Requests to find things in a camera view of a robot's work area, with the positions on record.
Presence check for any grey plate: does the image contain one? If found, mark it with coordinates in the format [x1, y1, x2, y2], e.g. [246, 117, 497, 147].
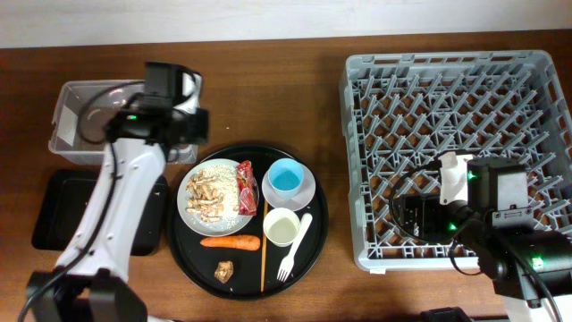
[176, 158, 258, 237]

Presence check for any white plastic fork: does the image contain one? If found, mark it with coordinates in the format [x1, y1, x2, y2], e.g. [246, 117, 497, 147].
[277, 213, 313, 283]

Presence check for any pink saucer bowl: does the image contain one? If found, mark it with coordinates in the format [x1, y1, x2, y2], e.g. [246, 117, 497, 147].
[262, 165, 316, 211]

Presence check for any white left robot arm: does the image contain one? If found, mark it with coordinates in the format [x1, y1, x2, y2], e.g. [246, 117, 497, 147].
[18, 62, 208, 321]

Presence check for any grey dishwasher rack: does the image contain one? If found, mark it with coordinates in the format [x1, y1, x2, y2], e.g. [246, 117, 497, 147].
[340, 50, 571, 274]

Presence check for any red snack wrapper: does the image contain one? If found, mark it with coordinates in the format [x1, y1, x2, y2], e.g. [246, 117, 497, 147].
[237, 160, 257, 216]

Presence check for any clear plastic bin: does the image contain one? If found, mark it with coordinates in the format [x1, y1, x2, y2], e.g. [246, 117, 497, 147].
[48, 80, 199, 165]

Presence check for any pile of white rice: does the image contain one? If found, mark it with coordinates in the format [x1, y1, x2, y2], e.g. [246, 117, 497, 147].
[205, 165, 240, 220]

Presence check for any brown food scrap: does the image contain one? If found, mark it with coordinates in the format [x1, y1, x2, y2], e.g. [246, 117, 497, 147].
[214, 261, 234, 284]

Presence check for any cream cup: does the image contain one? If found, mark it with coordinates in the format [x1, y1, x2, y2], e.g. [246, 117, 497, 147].
[263, 208, 300, 247]

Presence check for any black rectangular bin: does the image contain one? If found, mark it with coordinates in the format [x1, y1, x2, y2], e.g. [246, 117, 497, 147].
[31, 169, 169, 256]

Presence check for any orange carrot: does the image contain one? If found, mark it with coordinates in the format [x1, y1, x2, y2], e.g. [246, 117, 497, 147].
[200, 235, 261, 251]

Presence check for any black round tray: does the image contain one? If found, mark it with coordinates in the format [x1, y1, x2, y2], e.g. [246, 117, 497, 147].
[167, 143, 331, 301]

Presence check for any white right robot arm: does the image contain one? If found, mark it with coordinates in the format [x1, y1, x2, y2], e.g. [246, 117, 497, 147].
[388, 150, 571, 321]

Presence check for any wooden chopstick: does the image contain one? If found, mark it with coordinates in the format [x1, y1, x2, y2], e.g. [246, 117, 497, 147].
[260, 200, 268, 293]

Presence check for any blue cup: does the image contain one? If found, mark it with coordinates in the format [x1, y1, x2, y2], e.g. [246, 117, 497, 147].
[268, 158, 304, 199]

